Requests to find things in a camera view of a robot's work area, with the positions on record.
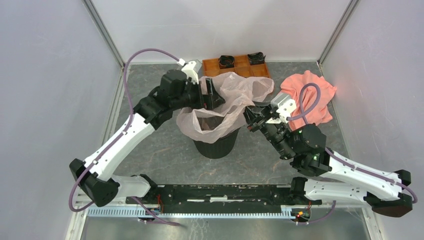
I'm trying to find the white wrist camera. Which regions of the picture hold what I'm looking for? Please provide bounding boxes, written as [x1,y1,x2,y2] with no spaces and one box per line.
[177,58,202,85]
[265,92,297,124]

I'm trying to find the black bag roll left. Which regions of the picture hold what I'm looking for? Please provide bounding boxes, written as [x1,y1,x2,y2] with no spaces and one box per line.
[218,55,235,69]

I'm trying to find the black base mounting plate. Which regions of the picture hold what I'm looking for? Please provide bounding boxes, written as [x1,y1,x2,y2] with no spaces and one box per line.
[140,184,322,214]

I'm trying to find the pink translucent trash bag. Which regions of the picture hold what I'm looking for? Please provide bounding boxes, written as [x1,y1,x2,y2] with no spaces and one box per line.
[176,72,275,144]

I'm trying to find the white slotted cable duct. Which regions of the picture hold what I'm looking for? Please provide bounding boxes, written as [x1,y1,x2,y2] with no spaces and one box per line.
[86,206,295,220]

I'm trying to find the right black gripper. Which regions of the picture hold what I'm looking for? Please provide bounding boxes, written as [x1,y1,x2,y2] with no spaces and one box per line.
[235,96,296,160]

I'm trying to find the black bag roll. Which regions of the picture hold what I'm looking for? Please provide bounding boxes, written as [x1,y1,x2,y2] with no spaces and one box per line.
[218,55,235,69]
[247,52,266,66]

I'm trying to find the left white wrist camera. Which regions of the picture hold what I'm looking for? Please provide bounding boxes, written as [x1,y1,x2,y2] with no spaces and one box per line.
[177,58,202,85]

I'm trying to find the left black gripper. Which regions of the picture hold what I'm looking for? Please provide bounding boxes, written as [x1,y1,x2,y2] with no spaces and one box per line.
[171,78,226,111]

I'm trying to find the black plastic trash bin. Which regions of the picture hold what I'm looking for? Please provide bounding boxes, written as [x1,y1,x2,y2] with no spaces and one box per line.
[193,116,240,159]

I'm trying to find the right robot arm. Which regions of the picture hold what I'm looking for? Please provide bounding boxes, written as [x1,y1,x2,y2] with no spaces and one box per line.
[243,105,418,218]

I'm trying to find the black bag roll right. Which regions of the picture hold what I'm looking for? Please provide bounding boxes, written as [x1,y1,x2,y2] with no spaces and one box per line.
[247,52,266,66]

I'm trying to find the salmon pink cloth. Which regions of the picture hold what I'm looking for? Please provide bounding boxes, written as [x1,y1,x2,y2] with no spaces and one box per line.
[280,70,337,125]

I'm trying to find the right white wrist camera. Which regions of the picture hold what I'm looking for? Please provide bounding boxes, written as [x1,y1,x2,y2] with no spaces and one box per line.
[265,92,297,124]

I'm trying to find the orange compartment tray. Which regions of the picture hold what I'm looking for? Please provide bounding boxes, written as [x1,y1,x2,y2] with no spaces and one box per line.
[201,54,271,78]

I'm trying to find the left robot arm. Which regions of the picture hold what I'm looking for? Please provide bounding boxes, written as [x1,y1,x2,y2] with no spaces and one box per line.
[69,69,226,207]

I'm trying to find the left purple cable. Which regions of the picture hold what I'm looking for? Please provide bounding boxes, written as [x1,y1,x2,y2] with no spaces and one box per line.
[68,48,181,213]

